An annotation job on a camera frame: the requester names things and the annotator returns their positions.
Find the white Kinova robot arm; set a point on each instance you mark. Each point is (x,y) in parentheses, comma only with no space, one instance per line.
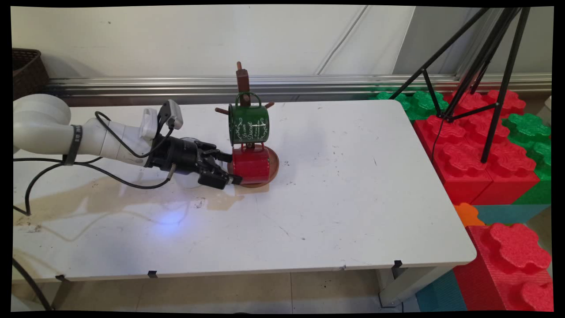
(44,128)

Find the black table clip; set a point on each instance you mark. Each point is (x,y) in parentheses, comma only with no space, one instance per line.
(397,264)
(152,274)
(62,278)

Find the green enamel mug white print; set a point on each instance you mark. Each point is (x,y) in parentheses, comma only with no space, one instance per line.
(248,123)

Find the aluminium rail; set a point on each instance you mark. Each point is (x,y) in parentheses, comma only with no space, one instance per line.
(309,83)

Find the teal foam mat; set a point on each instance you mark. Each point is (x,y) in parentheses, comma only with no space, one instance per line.
(441,293)
(507,213)

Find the large red foam block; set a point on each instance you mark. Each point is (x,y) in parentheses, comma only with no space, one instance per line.
(507,265)

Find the wooden mug tree stand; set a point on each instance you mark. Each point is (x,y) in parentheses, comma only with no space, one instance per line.
(243,84)

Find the black tripod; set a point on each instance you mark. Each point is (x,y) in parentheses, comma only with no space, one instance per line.
(494,88)

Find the white table leg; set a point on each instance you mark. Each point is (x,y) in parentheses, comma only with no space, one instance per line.
(410,282)

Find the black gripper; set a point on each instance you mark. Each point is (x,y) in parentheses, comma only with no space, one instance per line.
(181,155)

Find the green foam block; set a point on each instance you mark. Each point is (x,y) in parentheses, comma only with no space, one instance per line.
(423,104)
(529,130)

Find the red enamel mug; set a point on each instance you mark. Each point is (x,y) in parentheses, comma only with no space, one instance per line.
(251,165)

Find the dark wicker basket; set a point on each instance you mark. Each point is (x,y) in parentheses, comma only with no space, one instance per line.
(28,73)

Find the orange foam piece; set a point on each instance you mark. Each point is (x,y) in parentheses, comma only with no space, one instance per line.
(467,214)

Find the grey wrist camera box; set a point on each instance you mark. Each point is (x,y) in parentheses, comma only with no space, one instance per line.
(171,112)

